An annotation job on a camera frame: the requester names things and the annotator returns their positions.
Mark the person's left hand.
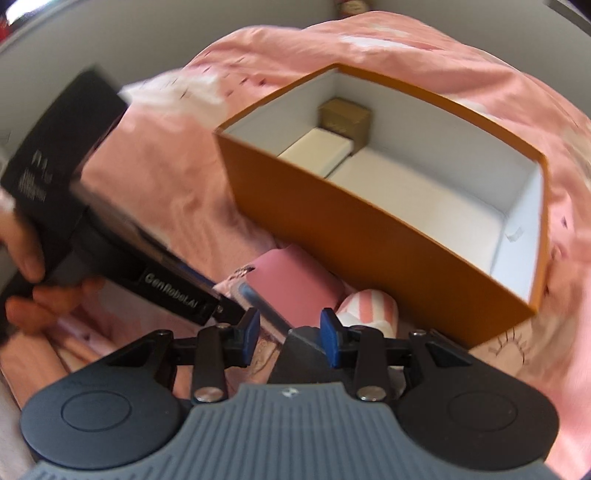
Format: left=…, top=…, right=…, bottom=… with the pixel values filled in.
left=0, top=212, right=106, bottom=335

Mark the small gold box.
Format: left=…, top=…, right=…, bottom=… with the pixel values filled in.
left=318, top=98, right=372, bottom=143

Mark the pink striped plush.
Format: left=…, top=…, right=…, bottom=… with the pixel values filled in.
left=335, top=290, right=400, bottom=342

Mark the cream white box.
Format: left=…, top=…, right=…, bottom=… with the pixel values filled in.
left=278, top=128, right=354, bottom=178

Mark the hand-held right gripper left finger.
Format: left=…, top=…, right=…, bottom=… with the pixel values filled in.
left=129, top=308, right=262, bottom=404

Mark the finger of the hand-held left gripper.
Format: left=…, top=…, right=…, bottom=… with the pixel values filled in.
left=213, top=298, right=250, bottom=326

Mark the pink printed blanket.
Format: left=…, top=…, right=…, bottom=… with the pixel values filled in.
left=0, top=9, right=591, bottom=480

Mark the dusty pink case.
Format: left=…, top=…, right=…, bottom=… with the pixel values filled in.
left=247, top=247, right=347, bottom=330

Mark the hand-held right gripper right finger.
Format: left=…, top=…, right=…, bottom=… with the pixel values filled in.
left=321, top=308, right=467, bottom=400

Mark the orange cardboard box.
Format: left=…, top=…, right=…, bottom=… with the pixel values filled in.
left=215, top=64, right=551, bottom=349

